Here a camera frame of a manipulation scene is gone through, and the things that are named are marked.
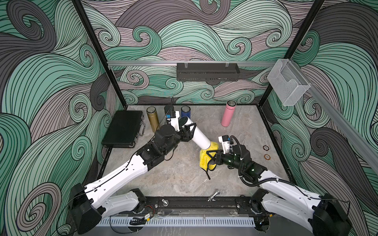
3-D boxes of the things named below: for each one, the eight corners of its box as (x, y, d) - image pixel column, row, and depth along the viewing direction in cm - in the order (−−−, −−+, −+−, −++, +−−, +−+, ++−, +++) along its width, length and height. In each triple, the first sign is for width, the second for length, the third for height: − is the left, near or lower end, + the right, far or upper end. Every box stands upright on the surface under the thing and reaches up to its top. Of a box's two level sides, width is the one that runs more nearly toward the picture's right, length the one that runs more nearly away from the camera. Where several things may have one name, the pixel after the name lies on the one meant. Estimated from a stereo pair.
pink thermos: (221, 126, 108) (227, 107, 92) (220, 120, 112) (226, 100, 96) (230, 126, 108) (238, 107, 92) (228, 120, 112) (235, 100, 96)
